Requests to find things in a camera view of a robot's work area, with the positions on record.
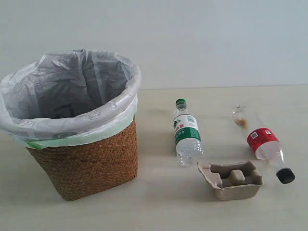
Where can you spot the green label water bottle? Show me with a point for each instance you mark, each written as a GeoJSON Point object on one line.
{"type": "Point", "coordinates": [188, 143]}

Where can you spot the grey pulp cardboard tray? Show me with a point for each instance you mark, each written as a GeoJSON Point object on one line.
{"type": "Point", "coordinates": [232, 181]}

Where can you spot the red label clear bottle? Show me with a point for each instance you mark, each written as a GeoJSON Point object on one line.
{"type": "Point", "coordinates": [262, 141]}

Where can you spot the white plastic bin liner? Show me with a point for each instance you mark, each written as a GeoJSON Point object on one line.
{"type": "Point", "coordinates": [69, 98]}

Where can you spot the woven wicker waste basket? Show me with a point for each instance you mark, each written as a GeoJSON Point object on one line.
{"type": "Point", "coordinates": [83, 170]}

